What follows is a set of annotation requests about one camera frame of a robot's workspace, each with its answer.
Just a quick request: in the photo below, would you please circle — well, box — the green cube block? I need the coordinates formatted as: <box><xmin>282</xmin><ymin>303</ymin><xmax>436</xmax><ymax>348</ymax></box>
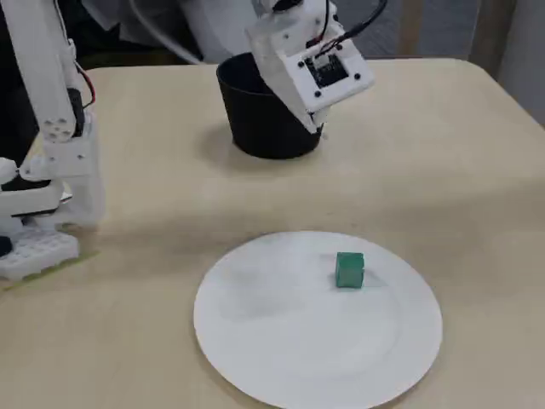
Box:
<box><xmin>334</xmin><ymin>251</ymin><xmax>366</xmax><ymax>289</ymax></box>

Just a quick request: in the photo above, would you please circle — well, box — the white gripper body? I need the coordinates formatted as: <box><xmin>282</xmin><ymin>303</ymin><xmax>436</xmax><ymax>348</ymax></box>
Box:
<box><xmin>250</xmin><ymin>0</ymin><xmax>341</xmax><ymax>42</ymax></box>

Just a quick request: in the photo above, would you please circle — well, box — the black pot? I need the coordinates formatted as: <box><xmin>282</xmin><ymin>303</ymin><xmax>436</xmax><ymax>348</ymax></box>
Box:
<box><xmin>215</xmin><ymin>51</ymin><xmax>329</xmax><ymax>161</ymax></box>

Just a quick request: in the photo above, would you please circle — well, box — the red white servo wire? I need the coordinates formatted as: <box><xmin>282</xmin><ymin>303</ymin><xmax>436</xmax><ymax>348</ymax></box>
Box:
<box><xmin>70</xmin><ymin>59</ymin><xmax>98</xmax><ymax>107</ymax></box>

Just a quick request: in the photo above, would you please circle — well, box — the white paper plate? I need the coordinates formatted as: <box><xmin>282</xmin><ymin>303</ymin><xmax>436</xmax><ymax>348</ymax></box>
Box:
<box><xmin>192</xmin><ymin>230</ymin><xmax>444</xmax><ymax>406</ymax></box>

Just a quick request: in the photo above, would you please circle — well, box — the green base plate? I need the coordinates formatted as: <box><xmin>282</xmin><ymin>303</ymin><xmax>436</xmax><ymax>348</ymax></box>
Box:
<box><xmin>0</xmin><ymin>249</ymin><xmax>104</xmax><ymax>293</ymax></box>

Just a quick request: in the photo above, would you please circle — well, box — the white chair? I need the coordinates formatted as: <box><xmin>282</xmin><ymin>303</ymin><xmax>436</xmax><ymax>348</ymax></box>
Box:
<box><xmin>80</xmin><ymin>0</ymin><xmax>261</xmax><ymax>67</ymax></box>

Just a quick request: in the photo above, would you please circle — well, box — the thick black camera cable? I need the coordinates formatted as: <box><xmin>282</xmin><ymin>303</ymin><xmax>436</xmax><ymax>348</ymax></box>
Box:
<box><xmin>272</xmin><ymin>0</ymin><xmax>389</xmax><ymax>43</ymax></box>

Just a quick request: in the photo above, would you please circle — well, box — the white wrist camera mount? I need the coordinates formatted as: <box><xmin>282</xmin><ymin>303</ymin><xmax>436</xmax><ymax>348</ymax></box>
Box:
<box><xmin>244</xmin><ymin>19</ymin><xmax>376</xmax><ymax>134</ymax></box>

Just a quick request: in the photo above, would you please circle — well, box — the light wooden post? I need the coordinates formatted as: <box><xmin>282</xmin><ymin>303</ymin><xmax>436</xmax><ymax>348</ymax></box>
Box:
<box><xmin>395</xmin><ymin>0</ymin><xmax>422</xmax><ymax>59</ymax></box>

